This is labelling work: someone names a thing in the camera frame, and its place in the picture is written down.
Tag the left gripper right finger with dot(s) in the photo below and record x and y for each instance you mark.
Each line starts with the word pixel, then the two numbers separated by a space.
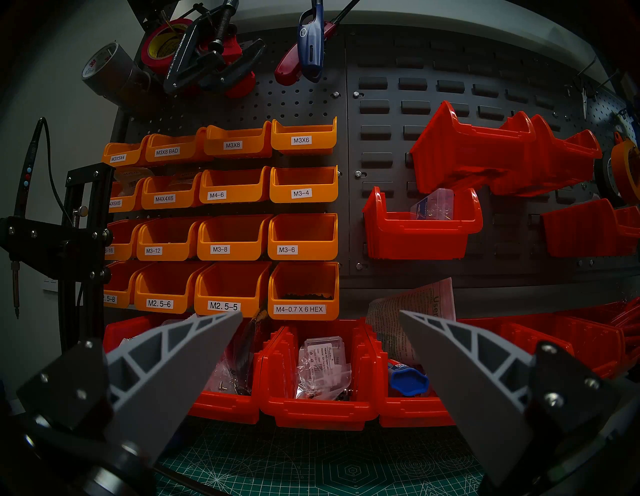
pixel 480 390

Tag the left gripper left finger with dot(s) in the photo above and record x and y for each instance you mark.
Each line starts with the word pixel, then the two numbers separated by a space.
pixel 165 370

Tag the orange tape roll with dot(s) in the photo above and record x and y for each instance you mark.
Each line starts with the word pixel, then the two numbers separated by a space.
pixel 622 170

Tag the red yellow tape roll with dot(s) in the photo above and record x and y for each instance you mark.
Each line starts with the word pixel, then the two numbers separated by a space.
pixel 162 45

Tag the grey pegboard back panel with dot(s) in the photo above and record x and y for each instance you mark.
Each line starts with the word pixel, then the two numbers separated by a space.
pixel 400 55

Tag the red plastic storage bin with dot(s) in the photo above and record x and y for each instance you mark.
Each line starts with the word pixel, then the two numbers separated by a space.
pixel 585 232
pixel 130 327
pixel 595 340
pixel 465 160
pixel 280 380
pixel 620 315
pixel 555 165
pixel 415 415
pixel 420 240
pixel 225 407

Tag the small blue plastic part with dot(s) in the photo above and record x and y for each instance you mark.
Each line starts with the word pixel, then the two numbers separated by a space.
pixel 407 380

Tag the clear bag of dark parts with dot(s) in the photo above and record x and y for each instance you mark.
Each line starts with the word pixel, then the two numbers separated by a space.
pixel 245 350

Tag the yellow plastic parts bin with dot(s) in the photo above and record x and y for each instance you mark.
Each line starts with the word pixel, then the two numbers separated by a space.
pixel 122 285
pixel 127 197
pixel 125 150
pixel 237 137
pixel 302 235
pixel 125 242
pixel 175 142
pixel 170 190
pixel 235 237
pixel 302 285
pixel 167 287
pixel 235 185
pixel 305 182
pixel 232 287
pixel 170 240
pixel 305 131

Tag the black tripod rods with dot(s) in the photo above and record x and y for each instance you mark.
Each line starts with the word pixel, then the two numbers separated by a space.
pixel 190 482

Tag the black metal fixture stand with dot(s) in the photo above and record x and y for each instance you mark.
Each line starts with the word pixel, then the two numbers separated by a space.
pixel 80 240

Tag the clear plastic hardware bag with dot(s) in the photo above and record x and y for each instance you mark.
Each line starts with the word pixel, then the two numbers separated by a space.
pixel 322 370

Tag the green cutting mat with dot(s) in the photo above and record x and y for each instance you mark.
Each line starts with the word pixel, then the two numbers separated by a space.
pixel 310 460

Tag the clear plastic parts bag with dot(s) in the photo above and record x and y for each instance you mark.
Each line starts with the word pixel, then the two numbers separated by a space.
pixel 432 205

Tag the small silver scissors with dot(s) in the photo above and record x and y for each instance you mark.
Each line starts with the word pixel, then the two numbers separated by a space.
pixel 584 102

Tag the black bar clamp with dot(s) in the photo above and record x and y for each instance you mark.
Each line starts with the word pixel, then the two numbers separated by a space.
pixel 205 65

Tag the grey overhead workbench shelf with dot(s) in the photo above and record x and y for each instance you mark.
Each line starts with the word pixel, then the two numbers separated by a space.
pixel 450 15

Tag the grey duct tape roll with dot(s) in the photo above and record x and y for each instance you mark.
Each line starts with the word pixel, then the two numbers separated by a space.
pixel 112 72

